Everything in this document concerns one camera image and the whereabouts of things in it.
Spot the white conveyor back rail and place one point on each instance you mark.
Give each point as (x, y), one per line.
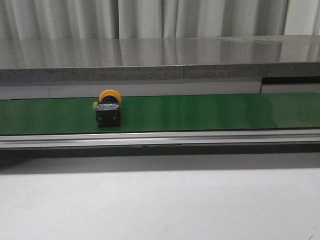
(152, 88)

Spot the grey stone countertop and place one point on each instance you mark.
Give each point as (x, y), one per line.
(92, 60)

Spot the aluminium conveyor front rail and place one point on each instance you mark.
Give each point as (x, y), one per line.
(219, 137)

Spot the green conveyor belt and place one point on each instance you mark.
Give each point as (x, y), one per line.
(163, 113)

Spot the yellow mushroom push button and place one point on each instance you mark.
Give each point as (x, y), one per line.
(108, 109)

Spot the white pleated curtain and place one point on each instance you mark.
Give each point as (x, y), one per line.
(129, 19)

